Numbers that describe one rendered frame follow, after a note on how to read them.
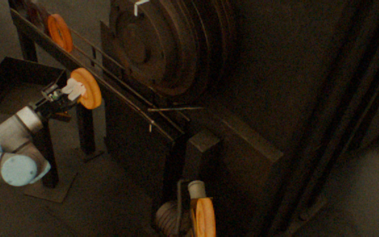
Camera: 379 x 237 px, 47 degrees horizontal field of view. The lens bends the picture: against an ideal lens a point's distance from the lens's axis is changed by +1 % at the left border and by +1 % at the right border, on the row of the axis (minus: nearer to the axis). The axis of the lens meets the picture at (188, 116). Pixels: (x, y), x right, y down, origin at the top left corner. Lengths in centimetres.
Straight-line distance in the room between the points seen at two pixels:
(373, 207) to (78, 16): 243
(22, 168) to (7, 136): 18
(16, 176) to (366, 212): 182
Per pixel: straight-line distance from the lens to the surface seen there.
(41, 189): 238
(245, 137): 145
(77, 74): 161
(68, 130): 262
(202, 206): 137
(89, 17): 350
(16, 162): 139
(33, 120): 154
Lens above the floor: 193
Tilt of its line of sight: 45 degrees down
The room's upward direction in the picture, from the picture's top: 8 degrees clockwise
